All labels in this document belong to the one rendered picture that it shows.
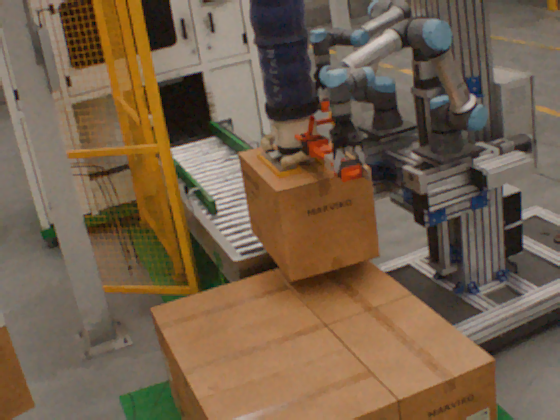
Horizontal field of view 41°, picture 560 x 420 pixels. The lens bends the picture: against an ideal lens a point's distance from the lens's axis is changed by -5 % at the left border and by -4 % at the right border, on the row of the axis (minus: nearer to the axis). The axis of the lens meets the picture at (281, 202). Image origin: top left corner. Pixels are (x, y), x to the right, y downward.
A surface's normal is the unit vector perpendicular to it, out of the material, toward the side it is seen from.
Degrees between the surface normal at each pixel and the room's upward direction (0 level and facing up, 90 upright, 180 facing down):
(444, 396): 90
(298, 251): 90
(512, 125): 90
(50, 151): 88
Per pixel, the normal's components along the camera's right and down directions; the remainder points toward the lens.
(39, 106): 0.37, 0.29
